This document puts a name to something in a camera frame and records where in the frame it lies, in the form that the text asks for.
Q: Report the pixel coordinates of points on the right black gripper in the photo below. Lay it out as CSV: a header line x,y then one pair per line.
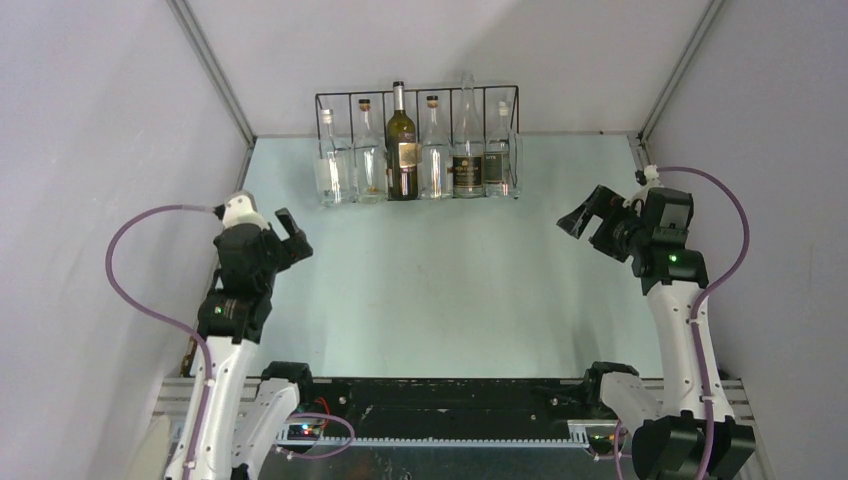
x,y
609,207

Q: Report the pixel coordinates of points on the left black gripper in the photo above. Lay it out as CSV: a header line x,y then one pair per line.
x,y
291,250

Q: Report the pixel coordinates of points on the short clear bottle white cap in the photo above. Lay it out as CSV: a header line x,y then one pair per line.
x,y
503,157

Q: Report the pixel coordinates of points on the tall clear champagne label bottle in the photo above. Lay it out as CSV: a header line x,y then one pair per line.
x,y
468,145

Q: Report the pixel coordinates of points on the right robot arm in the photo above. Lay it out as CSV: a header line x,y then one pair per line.
x,y
676,318

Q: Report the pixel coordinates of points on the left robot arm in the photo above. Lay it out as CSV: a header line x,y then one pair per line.
x,y
216,443

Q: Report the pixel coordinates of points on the clear bottle white frosted label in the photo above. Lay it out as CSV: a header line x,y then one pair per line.
x,y
334,168

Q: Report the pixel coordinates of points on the clear bottle cork stopper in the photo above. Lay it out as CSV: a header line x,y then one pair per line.
x,y
370,158

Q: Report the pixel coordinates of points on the dark green wine bottle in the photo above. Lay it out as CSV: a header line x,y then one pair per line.
x,y
403,150

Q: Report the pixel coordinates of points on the clear bottle brown cork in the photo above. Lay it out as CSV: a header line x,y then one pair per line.
x,y
435,178

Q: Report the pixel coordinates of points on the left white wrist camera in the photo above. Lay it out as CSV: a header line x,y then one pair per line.
x,y
238,209

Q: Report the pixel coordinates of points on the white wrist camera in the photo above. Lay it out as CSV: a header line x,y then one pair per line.
x,y
647,178
238,209

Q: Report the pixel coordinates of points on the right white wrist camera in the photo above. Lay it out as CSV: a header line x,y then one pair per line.
x,y
647,178

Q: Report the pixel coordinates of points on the black wire wine rack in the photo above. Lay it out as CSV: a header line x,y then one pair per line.
x,y
383,109

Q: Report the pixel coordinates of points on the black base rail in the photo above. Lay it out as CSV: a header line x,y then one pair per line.
x,y
494,412

